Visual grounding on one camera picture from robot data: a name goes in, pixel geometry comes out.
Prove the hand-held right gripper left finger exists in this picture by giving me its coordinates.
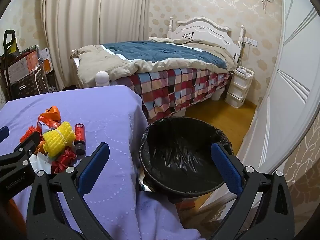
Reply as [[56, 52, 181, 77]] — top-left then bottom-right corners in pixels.
[[26, 142, 118, 240]]

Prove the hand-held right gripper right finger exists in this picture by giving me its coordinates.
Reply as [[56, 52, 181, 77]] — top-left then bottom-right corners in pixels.
[[210, 142, 295, 240]]

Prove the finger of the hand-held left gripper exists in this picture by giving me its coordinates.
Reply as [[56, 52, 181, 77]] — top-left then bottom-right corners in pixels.
[[0, 126, 10, 143], [0, 131, 42, 178]]

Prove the red foam net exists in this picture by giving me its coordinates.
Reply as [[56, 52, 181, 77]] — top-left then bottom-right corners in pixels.
[[20, 127, 35, 143]]

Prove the red shiny plastic bag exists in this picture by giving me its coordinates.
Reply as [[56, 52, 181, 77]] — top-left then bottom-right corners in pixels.
[[51, 146, 77, 174]]

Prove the yellow foam net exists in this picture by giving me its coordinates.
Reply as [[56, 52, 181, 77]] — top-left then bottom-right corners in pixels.
[[42, 121, 76, 159]]

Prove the red bottle with black cap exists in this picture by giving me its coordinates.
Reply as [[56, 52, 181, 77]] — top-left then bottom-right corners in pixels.
[[74, 123, 86, 155]]

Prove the orange plastic bag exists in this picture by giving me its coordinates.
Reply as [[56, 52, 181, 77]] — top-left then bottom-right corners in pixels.
[[37, 106, 62, 133]]

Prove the trash bin with black bag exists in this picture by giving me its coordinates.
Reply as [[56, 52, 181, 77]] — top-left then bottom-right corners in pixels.
[[139, 117, 234, 198]]

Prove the purple tablecloth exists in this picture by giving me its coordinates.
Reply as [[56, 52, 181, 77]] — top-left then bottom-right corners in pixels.
[[0, 85, 200, 240]]

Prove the small white bin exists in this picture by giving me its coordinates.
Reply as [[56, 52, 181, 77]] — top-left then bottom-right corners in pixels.
[[211, 89, 224, 101]]

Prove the cardboard box with orange print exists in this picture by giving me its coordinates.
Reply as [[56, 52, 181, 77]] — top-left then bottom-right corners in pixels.
[[5, 50, 38, 80]]

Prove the white plastic drawer unit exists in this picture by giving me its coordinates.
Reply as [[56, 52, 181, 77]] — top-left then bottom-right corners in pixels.
[[226, 66, 255, 108]]

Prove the white and orange box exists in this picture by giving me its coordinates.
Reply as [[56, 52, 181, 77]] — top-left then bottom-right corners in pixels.
[[40, 48, 52, 73]]

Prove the plaid bedsheet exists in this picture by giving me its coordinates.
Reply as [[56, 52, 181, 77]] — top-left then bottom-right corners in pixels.
[[110, 66, 232, 119]]

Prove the white power strip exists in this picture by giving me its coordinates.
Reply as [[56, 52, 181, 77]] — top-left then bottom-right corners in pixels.
[[236, 66, 254, 77]]

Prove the white wardrobe door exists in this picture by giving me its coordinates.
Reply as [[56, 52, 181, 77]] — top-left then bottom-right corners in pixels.
[[235, 0, 316, 205]]

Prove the blue and beige duvet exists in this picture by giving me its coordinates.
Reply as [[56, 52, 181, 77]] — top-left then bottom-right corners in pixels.
[[71, 37, 237, 88]]

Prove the cream pleated curtain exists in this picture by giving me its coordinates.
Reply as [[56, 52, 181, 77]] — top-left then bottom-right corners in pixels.
[[41, 0, 152, 90]]

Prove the black handled trolley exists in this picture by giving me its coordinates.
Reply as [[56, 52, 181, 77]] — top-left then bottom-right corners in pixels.
[[0, 29, 20, 100]]

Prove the charging cable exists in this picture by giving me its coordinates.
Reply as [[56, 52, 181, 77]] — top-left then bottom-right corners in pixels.
[[234, 42, 244, 68]]

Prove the white wooden bed frame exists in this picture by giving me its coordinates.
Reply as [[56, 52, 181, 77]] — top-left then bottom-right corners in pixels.
[[71, 17, 247, 117]]

